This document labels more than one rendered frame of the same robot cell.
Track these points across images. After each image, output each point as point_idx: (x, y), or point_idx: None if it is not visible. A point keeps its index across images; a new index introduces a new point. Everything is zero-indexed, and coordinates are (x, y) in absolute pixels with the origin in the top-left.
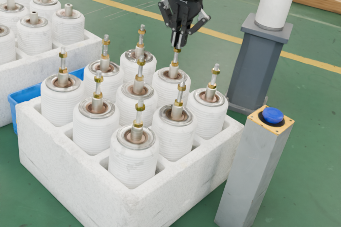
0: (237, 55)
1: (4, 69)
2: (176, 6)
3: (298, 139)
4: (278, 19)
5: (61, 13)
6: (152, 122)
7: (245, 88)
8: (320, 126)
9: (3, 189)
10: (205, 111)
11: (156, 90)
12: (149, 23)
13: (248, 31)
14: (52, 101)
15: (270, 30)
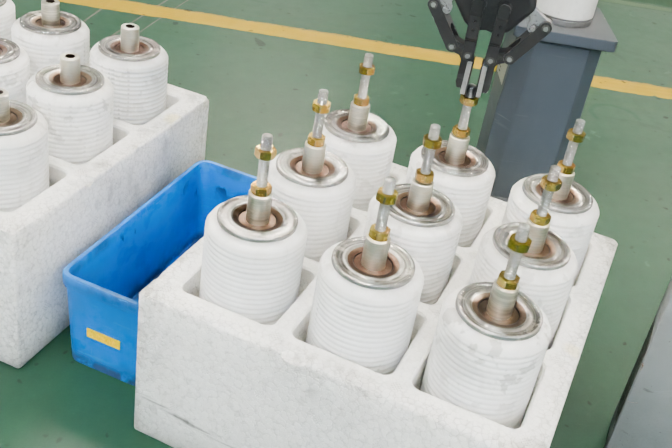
0: (437, 87)
1: (45, 209)
2: (480, 6)
3: (648, 247)
4: (589, 1)
5: (113, 50)
6: (487, 272)
7: (525, 159)
8: (670, 212)
9: None
10: (568, 225)
11: None
12: (217, 40)
13: None
14: (254, 266)
15: (573, 27)
